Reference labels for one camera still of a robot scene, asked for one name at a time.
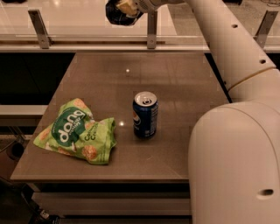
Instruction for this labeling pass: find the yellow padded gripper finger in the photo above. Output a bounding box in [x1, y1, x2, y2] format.
[116, 0, 137, 16]

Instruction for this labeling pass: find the blue chip bag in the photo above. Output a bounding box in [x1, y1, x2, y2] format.
[105, 0, 143, 26]

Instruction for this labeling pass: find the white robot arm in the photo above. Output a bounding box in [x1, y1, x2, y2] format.
[119, 0, 280, 224]

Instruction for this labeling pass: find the green chip bag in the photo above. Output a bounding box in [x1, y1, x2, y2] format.
[33, 98, 116, 165]

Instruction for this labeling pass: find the blue Pepsi soda can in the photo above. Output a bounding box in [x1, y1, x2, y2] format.
[133, 91, 158, 138]

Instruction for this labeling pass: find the middle metal railing bracket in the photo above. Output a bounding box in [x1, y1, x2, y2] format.
[147, 11, 158, 49]

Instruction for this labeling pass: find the metal railing bracket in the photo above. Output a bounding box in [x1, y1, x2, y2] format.
[254, 10, 278, 48]
[28, 9, 52, 49]
[147, 11, 158, 49]

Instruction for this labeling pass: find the left metal railing bracket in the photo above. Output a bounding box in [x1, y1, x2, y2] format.
[28, 9, 52, 49]

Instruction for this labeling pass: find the right metal railing bracket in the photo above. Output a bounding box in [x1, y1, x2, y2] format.
[254, 10, 278, 48]

